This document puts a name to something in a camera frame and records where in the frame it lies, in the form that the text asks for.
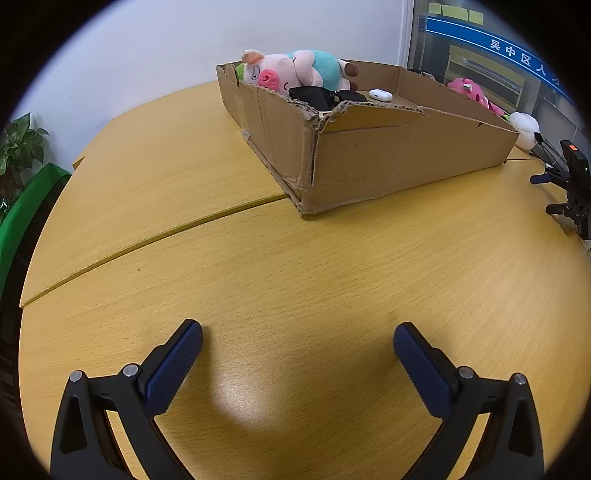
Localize brown cardboard box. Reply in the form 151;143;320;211
215;59;520;217

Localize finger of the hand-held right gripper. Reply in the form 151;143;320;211
546;202;583;220
530;171;571;188

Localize thin black stick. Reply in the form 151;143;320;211
533;133;562;169

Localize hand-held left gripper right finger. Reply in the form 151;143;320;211
393;322;546;480

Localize black sunglasses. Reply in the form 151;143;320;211
287;86;369;112

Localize blue banner sign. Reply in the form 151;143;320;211
425;16;578;100

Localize pink pig plush toy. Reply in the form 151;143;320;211
242;49;360;95

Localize white plush ball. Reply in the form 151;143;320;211
509;112;541;149

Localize pink bear plush toy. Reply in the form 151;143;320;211
445;78;506;116

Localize green potted plant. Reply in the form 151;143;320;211
0;113;51;217

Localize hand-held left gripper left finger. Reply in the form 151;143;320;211
50;318;204;480

